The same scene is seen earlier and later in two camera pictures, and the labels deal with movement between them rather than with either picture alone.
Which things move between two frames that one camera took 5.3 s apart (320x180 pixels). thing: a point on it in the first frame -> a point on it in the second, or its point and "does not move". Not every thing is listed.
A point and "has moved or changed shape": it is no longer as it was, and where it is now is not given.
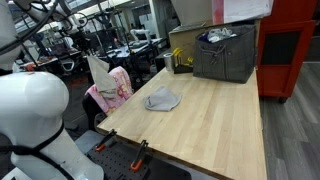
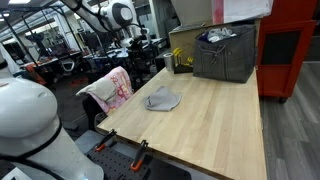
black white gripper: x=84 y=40 -> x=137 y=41
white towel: x=104 y=81 has moved or changed shape
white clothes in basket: x=217 y=35 does not move
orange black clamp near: x=100 y=147 does not move
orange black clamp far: x=135 y=164 does not move
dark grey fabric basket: x=225 y=53 does not move
